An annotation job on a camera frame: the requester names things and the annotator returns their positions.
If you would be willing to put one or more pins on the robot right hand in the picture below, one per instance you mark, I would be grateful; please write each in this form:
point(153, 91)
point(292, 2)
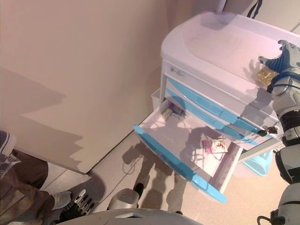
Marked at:
point(288, 61)

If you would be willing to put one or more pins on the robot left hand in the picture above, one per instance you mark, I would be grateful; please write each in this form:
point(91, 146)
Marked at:
point(75, 208)

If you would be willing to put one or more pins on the yellow capsule medicine bottle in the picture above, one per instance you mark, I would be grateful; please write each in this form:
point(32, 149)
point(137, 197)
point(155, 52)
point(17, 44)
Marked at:
point(266, 74)

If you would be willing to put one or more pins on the blue white cart drawer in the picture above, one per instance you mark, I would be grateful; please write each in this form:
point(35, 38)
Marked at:
point(208, 102)
point(204, 116)
point(168, 131)

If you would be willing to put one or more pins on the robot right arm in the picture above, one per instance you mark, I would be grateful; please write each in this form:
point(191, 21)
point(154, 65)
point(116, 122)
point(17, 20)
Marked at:
point(288, 98)

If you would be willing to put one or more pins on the pink white medicine packet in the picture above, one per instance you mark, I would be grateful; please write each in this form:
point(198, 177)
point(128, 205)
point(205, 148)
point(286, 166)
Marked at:
point(219, 145)

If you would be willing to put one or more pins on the green yellow medicine box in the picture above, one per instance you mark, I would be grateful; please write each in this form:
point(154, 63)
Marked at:
point(167, 111)

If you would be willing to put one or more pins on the white sneaker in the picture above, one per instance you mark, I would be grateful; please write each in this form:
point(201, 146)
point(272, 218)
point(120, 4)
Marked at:
point(61, 200)

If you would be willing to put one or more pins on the grey robot torso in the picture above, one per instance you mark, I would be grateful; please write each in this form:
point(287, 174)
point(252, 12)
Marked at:
point(117, 218)

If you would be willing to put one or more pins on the person in brown trousers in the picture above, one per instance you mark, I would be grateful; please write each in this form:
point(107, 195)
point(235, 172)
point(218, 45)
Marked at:
point(23, 187)

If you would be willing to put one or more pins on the black cart keys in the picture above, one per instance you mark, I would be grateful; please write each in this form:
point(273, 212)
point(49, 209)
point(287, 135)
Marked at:
point(262, 133)

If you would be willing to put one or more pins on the white medical cart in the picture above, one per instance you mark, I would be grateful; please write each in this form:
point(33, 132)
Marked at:
point(211, 47)

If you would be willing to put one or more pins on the light blue waste bin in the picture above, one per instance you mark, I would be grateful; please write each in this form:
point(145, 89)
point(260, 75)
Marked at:
point(257, 164)

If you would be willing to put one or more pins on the small white box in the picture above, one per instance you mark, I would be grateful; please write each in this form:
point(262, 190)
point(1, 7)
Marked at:
point(176, 110)

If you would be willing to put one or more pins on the white side bin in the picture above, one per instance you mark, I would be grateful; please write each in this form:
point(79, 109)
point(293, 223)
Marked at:
point(155, 99)

